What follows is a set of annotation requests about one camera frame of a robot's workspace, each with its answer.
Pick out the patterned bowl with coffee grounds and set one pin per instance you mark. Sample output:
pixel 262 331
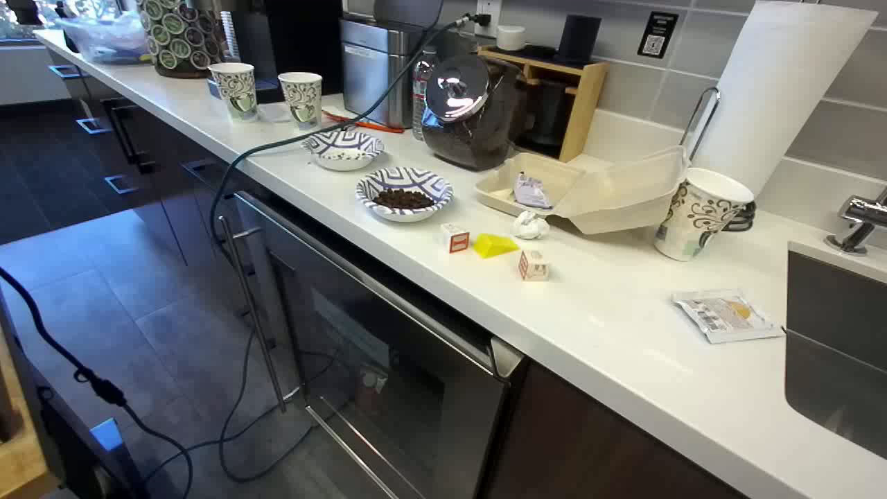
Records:
pixel 402 196

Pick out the black coffee grinder silver lid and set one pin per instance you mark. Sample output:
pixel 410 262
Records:
pixel 467 108

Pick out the red small packet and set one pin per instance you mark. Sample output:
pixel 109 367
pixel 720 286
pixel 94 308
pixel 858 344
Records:
pixel 458 243

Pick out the yellow sweetener packet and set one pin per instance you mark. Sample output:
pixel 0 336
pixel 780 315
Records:
pixel 485 245

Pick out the crumpled white paper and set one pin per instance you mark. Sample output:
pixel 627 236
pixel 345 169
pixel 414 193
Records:
pixel 530 225

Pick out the small white cube packet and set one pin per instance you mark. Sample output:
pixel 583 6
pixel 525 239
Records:
pixel 533 264

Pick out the orange strip packet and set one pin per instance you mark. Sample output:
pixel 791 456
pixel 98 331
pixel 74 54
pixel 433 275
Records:
pixel 360 122

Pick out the beige takeout box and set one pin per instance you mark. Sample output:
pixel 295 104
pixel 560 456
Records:
pixel 589 196

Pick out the stainless steel canister box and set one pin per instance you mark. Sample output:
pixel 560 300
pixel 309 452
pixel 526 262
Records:
pixel 372 60

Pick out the patterned paper cup near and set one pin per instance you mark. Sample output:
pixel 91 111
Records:
pixel 302 96

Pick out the patterned paper cup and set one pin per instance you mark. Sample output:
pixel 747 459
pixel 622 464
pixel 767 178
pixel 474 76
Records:
pixel 235 83
pixel 302 96

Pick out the wooden shelf stand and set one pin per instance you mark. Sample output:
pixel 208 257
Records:
pixel 557 101

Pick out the patterned ceramic mug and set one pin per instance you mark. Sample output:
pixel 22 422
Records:
pixel 705 203

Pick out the patterned paper cup far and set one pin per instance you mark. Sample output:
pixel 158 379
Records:
pixel 235 83

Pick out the flat snack packet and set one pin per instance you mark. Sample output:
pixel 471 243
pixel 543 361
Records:
pixel 723 318

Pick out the stainless steel sink basin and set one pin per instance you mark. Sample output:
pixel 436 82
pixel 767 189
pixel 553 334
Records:
pixel 835 361

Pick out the white paper towel roll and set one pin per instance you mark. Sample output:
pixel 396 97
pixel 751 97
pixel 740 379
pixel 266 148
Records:
pixel 780 67

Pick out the chrome sink faucet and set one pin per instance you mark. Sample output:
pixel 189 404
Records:
pixel 862 218

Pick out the wire pod carousel rack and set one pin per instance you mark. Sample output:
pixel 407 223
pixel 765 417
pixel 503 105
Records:
pixel 181 35

